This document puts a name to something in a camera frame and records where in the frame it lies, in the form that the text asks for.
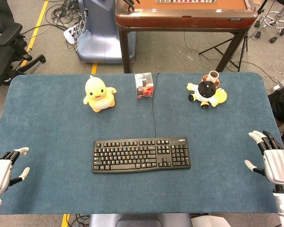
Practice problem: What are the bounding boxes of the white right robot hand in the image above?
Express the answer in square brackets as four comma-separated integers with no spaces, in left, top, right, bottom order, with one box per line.
[244,130,284,192]

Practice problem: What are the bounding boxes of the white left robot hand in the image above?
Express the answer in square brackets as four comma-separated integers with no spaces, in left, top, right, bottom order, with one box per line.
[0,147,30,194]

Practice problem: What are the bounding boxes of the black Logitech keyboard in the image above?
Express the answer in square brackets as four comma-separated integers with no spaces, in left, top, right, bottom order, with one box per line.
[92,136,191,175]

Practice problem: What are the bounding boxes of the blue felt table mat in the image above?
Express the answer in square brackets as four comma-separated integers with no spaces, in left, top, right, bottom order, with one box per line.
[0,72,284,215]

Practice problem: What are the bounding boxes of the white base cover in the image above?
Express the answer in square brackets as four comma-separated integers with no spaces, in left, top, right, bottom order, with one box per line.
[191,215,231,227]

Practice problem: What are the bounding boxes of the black-headed plush white coat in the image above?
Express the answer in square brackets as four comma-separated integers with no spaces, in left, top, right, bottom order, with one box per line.
[186,80,228,109]

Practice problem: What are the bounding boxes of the brown ceramic cup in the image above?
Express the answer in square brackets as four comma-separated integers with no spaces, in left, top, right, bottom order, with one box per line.
[201,70,220,87]

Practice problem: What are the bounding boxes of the black office chair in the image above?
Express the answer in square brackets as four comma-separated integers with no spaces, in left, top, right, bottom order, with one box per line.
[0,0,47,96]

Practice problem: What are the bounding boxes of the yellow duck plush toy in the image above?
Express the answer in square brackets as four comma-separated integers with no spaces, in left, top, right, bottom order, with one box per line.
[82,75,117,114]

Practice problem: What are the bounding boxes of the black tripod stand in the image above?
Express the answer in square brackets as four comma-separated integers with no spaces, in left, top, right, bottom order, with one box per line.
[198,33,249,72]

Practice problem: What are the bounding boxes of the black stool chrome wheeled base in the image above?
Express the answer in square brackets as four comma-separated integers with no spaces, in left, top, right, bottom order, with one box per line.
[254,0,284,44]

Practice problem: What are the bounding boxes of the white power strip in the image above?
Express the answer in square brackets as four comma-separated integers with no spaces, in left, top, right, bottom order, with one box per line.
[63,20,86,45]

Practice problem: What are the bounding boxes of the clear box red capsules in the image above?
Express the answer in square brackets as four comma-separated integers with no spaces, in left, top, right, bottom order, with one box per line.
[134,72,154,99]

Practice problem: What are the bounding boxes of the brown mahjong table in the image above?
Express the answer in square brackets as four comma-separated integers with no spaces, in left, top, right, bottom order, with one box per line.
[115,0,257,73]

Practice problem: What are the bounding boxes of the black-fingered spare robot hand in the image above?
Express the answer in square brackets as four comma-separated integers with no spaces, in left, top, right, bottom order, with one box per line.
[123,0,141,11]

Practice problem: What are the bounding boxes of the black and blue cable bundle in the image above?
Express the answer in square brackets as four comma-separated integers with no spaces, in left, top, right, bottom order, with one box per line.
[70,214,90,227]

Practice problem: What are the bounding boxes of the black keyboard cable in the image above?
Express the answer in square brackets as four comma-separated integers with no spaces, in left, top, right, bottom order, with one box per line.
[151,72,160,138]

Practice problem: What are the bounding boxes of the black floor cable tangle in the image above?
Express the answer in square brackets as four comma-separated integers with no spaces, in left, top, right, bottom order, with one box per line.
[45,0,86,31]

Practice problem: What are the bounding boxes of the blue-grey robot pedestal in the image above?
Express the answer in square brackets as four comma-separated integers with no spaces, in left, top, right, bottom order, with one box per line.
[76,0,137,64]

